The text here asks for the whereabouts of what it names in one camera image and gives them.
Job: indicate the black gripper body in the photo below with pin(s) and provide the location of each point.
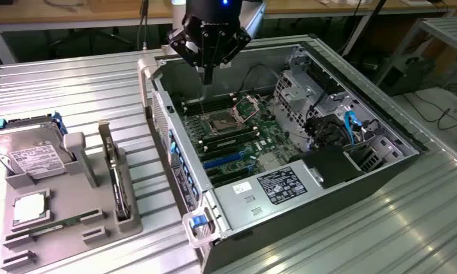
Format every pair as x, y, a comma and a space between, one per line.
213, 17

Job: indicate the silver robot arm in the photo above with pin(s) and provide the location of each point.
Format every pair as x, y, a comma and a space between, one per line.
253, 17

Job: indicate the metal socket cover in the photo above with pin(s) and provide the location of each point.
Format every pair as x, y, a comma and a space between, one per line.
247, 105

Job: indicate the black RAM slot bank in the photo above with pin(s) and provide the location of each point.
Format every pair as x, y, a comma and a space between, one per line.
207, 104
228, 140

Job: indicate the metal disk bay cage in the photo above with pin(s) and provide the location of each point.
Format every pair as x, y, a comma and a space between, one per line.
308, 91

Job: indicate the wooden desk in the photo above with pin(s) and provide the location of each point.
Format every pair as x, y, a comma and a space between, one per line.
60, 12
327, 7

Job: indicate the CPU socket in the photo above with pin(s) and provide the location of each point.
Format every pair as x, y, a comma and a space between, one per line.
224, 124

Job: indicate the green motherboard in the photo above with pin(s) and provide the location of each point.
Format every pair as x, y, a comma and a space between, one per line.
267, 137

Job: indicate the open grey PC case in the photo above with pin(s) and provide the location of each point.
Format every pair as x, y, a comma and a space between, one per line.
365, 94

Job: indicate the blue expansion slot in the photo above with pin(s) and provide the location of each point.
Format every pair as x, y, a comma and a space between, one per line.
223, 160

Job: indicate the silver chipset heatsink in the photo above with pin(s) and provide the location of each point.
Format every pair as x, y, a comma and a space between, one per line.
271, 161

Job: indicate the blue disk carrier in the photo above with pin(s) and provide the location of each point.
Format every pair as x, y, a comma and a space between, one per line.
59, 122

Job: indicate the black expansion slot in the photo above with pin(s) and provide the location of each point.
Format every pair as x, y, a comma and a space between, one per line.
228, 174

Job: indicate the black box under desk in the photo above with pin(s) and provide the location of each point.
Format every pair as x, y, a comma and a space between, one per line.
408, 74

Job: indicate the graphics card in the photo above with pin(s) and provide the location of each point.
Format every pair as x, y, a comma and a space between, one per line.
113, 165

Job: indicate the black plastic shroud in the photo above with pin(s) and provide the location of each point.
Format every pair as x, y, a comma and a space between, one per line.
331, 167

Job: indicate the grey power supply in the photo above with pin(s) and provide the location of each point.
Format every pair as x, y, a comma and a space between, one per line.
251, 199

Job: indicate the metal slat table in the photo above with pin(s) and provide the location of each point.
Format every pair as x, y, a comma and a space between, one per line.
449, 31

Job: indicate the silver hard disk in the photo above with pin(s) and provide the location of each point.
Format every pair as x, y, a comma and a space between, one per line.
27, 154

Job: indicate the grey parts rack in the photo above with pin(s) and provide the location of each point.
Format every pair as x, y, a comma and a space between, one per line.
72, 199

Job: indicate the blue case latch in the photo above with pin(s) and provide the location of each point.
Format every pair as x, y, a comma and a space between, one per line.
196, 221

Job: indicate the silver CPU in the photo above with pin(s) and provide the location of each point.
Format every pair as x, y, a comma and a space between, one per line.
31, 208

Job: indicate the green RAM stick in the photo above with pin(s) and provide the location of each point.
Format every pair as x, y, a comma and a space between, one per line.
57, 225

